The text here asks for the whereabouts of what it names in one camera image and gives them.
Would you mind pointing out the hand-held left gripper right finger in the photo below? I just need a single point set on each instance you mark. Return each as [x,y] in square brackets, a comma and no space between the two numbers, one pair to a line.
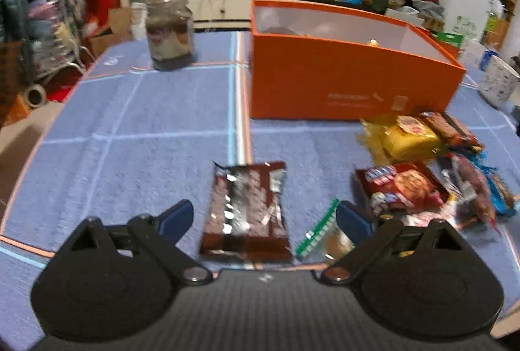
[354,219]

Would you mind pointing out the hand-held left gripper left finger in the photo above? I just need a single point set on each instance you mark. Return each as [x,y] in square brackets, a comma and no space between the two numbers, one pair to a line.
[176,217]

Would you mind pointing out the clear packet with green label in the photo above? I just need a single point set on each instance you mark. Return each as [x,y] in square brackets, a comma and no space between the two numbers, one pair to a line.
[321,233]

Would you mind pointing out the red cookie packet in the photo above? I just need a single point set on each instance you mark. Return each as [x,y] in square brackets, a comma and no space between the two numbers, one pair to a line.
[402,186]

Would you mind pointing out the dark brown chocolate packet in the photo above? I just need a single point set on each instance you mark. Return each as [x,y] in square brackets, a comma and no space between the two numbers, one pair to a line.
[245,210]

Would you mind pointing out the yellow cake packet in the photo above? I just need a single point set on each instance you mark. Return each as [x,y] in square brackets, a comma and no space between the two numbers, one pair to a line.
[406,139]

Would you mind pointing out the dark red sausage packet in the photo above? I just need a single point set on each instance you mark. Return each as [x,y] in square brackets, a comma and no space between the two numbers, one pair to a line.
[473,188]

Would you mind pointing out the brown biscuit packet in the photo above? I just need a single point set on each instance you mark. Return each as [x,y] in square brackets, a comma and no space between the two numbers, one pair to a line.
[451,129]

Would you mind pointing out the orange cardboard box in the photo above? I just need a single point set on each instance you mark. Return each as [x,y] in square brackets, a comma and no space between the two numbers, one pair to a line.
[325,82]

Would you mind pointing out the blue snack packet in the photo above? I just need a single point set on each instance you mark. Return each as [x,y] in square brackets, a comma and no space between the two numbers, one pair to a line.
[503,192]

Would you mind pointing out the glass jar with dark contents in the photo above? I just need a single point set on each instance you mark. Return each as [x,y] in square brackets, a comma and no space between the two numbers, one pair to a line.
[170,32]

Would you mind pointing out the roll of tape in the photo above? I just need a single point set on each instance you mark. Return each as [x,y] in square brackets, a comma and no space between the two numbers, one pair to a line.
[35,95]

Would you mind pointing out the white patterned cup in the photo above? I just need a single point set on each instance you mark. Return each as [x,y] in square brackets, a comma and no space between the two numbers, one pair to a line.
[499,82]

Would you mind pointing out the white appliance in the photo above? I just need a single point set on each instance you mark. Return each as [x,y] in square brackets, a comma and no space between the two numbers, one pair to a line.
[459,5]

